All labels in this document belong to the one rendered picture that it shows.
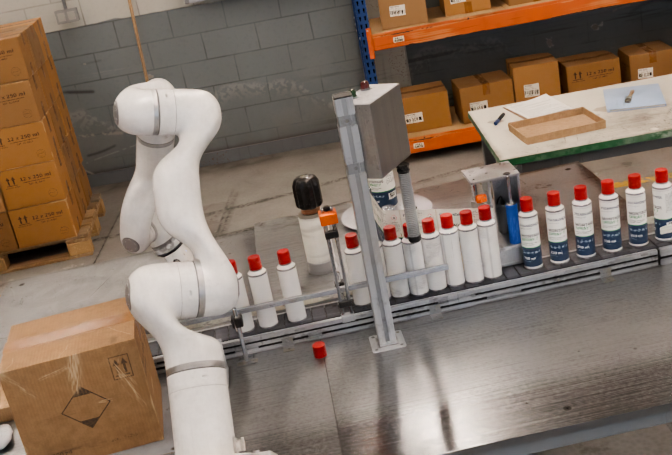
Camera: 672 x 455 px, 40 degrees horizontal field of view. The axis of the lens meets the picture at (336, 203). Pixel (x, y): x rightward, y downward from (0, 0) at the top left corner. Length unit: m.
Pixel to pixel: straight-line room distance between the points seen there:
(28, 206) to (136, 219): 3.58
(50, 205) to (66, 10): 1.71
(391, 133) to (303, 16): 4.60
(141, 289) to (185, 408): 0.25
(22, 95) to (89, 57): 1.46
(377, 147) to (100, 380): 0.82
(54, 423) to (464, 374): 0.95
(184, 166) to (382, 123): 0.51
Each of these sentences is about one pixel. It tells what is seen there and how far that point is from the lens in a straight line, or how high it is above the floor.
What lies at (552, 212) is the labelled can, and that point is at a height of 1.04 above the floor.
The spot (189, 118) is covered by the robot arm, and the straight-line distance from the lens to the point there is 1.99.
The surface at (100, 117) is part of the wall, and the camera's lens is 7.12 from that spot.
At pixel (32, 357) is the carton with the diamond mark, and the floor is 1.12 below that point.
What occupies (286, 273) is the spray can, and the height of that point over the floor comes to 1.03.
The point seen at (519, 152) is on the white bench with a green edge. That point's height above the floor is 0.80.
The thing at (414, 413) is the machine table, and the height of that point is 0.83.
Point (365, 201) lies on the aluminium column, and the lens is 2.22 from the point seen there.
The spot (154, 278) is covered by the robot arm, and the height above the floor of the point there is 1.30.
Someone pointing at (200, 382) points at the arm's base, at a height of 1.12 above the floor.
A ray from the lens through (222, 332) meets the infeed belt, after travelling 2.54.
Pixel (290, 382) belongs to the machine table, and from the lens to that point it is 2.33.
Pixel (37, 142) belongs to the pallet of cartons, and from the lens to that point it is 5.70.
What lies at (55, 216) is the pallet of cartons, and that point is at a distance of 5.83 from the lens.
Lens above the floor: 2.02
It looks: 21 degrees down
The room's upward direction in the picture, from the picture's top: 11 degrees counter-clockwise
